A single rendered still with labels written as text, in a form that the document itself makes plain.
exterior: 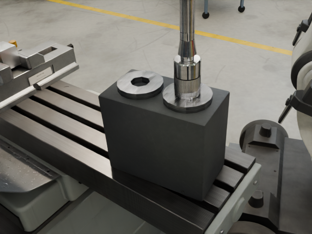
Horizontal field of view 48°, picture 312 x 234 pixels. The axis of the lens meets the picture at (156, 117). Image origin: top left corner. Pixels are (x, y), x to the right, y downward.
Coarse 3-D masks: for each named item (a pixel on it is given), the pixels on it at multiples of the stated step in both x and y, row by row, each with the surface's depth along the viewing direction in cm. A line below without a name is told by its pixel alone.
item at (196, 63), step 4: (176, 56) 59; (196, 56) 59; (176, 60) 58; (180, 60) 58; (192, 60) 58; (196, 60) 58; (200, 60) 58; (176, 64) 58; (180, 64) 57; (184, 64) 57; (188, 64) 57; (192, 64) 57; (196, 64) 57; (200, 64) 58; (180, 68) 57; (184, 68) 57; (188, 68) 57; (192, 68) 57; (196, 68) 57
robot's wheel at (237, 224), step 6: (234, 222) 106; (240, 222) 105; (246, 222) 104; (252, 222) 104; (234, 228) 104; (240, 228) 103; (246, 228) 102; (252, 228) 102; (258, 228) 102; (264, 228) 102
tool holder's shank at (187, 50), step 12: (180, 0) 52; (192, 0) 52; (180, 12) 53; (192, 12) 53; (180, 24) 55; (192, 24) 54; (180, 36) 56; (192, 36) 55; (180, 48) 57; (192, 48) 56
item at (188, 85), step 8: (176, 72) 58; (184, 72) 58; (192, 72) 58; (200, 72) 59; (176, 80) 59; (184, 80) 58; (192, 80) 58; (200, 80) 60; (176, 88) 60; (184, 88) 59; (192, 88) 59; (200, 88) 61; (176, 96) 61; (184, 96) 60; (192, 96) 60
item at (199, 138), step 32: (128, 96) 64; (160, 96) 65; (224, 96) 63; (128, 128) 67; (160, 128) 62; (192, 128) 58; (224, 128) 68; (128, 160) 72; (160, 160) 67; (192, 160) 62; (192, 192) 67
